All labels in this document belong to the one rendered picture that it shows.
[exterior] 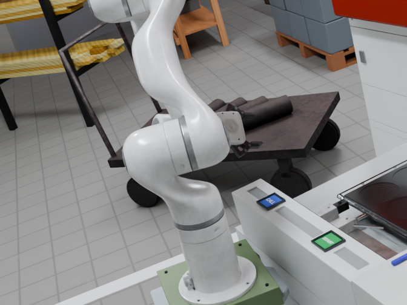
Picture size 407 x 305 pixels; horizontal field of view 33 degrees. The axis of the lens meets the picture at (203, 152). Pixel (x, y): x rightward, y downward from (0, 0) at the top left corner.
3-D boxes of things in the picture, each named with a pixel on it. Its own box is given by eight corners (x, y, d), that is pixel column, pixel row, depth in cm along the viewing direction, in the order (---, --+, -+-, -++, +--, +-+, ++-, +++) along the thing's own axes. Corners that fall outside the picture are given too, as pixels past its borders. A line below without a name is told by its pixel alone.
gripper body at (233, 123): (214, 140, 191) (249, 140, 196) (207, 108, 194) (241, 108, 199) (203, 151, 197) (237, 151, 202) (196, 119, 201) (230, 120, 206)
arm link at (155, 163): (228, 221, 151) (201, 123, 142) (146, 243, 151) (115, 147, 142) (220, 197, 162) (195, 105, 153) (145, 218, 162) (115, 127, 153)
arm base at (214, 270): (188, 317, 155) (166, 249, 147) (172, 274, 172) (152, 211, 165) (267, 289, 157) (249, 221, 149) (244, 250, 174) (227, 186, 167)
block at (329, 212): (332, 212, 177) (329, 202, 176) (339, 216, 174) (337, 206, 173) (306, 225, 175) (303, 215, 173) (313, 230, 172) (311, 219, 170)
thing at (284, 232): (272, 220, 193) (260, 177, 187) (400, 314, 145) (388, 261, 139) (243, 235, 190) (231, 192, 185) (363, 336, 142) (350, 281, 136)
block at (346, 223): (350, 223, 170) (347, 213, 169) (358, 228, 167) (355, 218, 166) (323, 237, 168) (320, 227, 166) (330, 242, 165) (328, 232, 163)
